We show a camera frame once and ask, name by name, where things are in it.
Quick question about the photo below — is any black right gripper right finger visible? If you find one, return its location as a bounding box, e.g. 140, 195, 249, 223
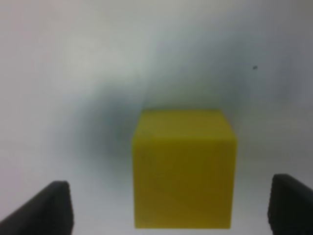
267, 174, 313, 235

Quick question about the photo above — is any yellow block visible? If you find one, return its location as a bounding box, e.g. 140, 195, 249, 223
132, 110, 237, 229

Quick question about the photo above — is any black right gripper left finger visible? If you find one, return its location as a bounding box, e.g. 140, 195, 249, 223
0, 181, 74, 235

